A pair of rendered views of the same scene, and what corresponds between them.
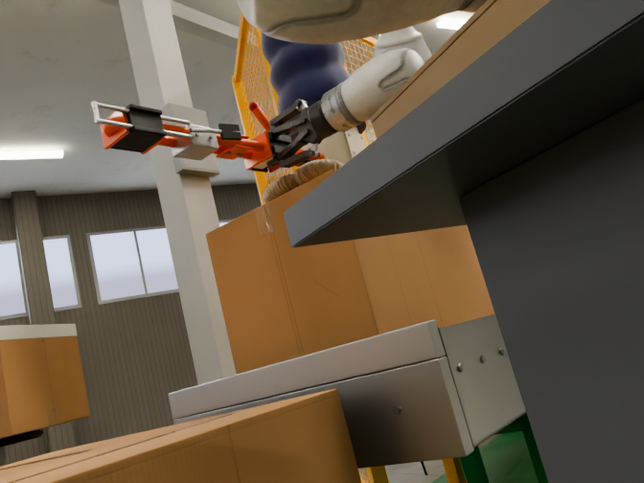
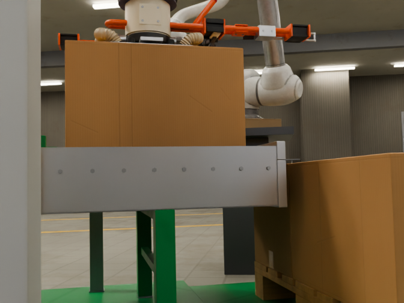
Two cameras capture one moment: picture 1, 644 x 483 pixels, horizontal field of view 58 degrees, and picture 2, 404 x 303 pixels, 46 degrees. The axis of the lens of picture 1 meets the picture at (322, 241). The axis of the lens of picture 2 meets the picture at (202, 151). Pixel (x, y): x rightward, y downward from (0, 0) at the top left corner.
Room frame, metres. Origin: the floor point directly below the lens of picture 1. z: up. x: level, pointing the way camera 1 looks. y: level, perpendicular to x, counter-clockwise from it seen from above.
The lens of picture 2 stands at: (2.68, 1.22, 0.49)
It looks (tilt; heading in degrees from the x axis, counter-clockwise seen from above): 4 degrees up; 221
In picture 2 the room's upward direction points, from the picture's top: 1 degrees counter-clockwise
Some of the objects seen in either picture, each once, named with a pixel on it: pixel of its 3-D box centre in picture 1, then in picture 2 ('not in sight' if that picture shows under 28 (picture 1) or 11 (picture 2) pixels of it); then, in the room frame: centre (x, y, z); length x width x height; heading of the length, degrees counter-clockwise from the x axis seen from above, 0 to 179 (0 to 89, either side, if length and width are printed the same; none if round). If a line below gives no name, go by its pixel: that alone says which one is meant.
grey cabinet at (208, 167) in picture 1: (191, 141); not in sight; (2.30, 0.43, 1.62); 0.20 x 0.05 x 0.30; 143
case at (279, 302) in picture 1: (363, 285); (151, 112); (1.46, -0.07, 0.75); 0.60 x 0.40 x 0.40; 144
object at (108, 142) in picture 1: (133, 131); (297, 32); (0.98, 0.28, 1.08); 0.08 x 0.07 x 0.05; 143
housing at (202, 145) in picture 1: (194, 143); (264, 33); (1.09, 0.20, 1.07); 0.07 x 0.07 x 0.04; 53
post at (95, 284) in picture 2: not in sight; (95, 181); (1.31, -0.60, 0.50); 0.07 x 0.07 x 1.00; 53
